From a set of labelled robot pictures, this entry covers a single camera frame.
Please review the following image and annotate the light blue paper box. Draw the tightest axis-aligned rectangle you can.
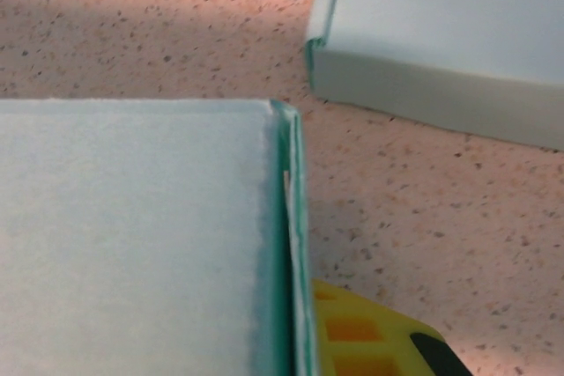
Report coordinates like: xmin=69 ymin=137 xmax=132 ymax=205
xmin=304 ymin=0 xmax=564 ymax=151
xmin=0 ymin=97 xmax=319 ymax=376

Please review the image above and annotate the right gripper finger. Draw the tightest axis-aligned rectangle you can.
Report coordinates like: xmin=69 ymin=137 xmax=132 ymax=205
xmin=312 ymin=277 xmax=473 ymax=376

